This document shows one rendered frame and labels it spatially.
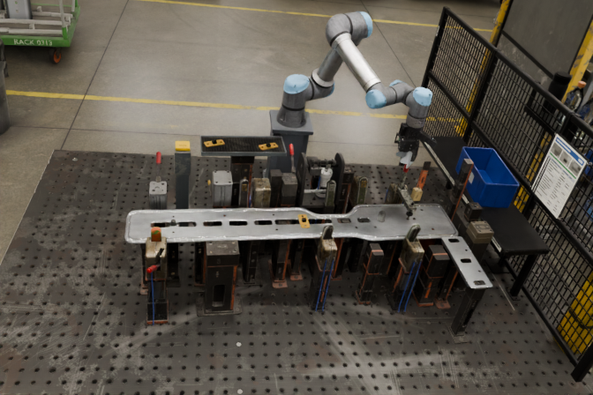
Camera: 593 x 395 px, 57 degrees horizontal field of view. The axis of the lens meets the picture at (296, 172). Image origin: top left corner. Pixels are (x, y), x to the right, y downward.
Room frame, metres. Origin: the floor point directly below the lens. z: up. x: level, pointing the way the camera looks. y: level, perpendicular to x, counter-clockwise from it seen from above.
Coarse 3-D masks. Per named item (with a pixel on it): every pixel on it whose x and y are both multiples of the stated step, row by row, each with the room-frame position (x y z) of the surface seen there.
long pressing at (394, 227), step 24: (144, 216) 1.63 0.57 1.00; (168, 216) 1.65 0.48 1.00; (192, 216) 1.67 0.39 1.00; (216, 216) 1.69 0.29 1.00; (240, 216) 1.72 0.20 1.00; (264, 216) 1.74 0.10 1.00; (288, 216) 1.77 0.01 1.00; (312, 216) 1.79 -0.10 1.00; (336, 216) 1.81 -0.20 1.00; (360, 216) 1.84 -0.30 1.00; (432, 216) 1.92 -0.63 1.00; (144, 240) 1.50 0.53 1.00; (168, 240) 1.52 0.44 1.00; (192, 240) 1.54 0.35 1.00; (216, 240) 1.56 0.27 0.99; (240, 240) 1.59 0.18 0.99; (384, 240) 1.72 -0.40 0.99
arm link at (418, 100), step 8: (416, 88) 2.01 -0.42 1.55; (424, 88) 2.02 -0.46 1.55; (408, 96) 2.01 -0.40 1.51; (416, 96) 1.98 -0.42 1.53; (424, 96) 1.97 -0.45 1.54; (408, 104) 2.00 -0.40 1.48; (416, 104) 1.97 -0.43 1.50; (424, 104) 1.97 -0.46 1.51; (416, 112) 1.97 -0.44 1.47; (424, 112) 1.97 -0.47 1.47
